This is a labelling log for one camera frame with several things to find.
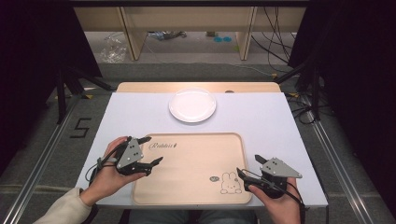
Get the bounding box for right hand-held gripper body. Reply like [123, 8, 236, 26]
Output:
[243, 157, 304, 200]

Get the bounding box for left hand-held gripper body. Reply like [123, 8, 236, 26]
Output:
[115, 138, 153, 177]

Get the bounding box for person's left hand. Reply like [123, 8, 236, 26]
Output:
[79, 135, 148, 207]

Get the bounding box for person's right hand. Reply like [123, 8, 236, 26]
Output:
[247, 176, 302, 224]

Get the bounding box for wooden tray with rabbit print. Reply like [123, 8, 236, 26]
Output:
[132, 132, 253, 206]

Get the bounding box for round white plate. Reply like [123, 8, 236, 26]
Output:
[168, 87, 218, 124]

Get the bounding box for black metal stand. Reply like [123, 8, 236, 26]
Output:
[55, 61, 114, 125]
[273, 57, 322, 121]

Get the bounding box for clear plastic bag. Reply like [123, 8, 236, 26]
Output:
[99, 32, 129, 64]

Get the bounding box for dark clutter under desk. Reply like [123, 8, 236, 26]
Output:
[147, 30, 188, 41]

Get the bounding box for blue round things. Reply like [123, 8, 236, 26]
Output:
[213, 35, 233, 44]

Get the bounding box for dark curtain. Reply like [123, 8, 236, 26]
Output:
[288, 0, 396, 216]
[0, 0, 103, 175]

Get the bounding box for light wooden desk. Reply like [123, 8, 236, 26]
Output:
[74, 6, 308, 62]

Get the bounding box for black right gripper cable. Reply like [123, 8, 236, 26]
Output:
[241, 168, 307, 224]

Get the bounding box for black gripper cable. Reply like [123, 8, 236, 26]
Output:
[84, 135, 133, 185]
[241, 168, 307, 224]

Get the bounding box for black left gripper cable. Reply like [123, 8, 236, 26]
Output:
[84, 135, 133, 185]

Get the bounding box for aluminium floor rail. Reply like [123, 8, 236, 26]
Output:
[303, 94, 376, 224]
[0, 98, 82, 224]

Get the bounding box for black floor cables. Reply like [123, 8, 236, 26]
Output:
[285, 92, 332, 125]

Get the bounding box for black hanging cables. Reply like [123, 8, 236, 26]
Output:
[250, 6, 301, 65]

